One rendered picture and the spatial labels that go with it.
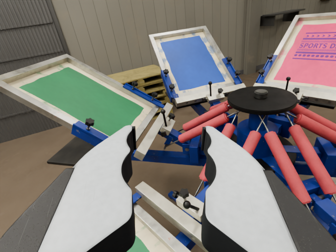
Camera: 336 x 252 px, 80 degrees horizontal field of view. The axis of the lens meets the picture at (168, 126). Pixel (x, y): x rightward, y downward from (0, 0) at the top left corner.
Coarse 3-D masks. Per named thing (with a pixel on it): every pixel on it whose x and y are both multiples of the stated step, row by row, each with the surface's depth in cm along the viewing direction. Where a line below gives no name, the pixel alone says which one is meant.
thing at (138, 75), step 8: (152, 64) 412; (120, 72) 388; (128, 72) 380; (136, 72) 372; (144, 72) 365; (152, 72) 358; (160, 72) 351; (120, 80) 339; (128, 80) 333; (136, 80) 343; (144, 80) 369; (152, 80) 356; (160, 80) 355; (144, 88) 372; (152, 88) 360; (160, 88) 361; (160, 96) 369
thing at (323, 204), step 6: (318, 204) 76; (324, 204) 75; (330, 204) 75; (312, 210) 79; (318, 210) 76; (324, 210) 74; (330, 210) 73; (324, 216) 74; (330, 216) 72; (330, 222) 72
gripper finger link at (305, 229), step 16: (272, 176) 8; (272, 192) 8; (288, 192) 8; (288, 208) 7; (304, 208) 7; (288, 224) 7; (304, 224) 7; (320, 224) 7; (304, 240) 6; (320, 240) 6
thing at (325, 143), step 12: (276, 120) 130; (288, 132) 128; (192, 144) 117; (324, 144) 103; (192, 156) 118; (300, 156) 106; (324, 156) 99; (276, 168) 97; (312, 180) 85; (312, 192) 82
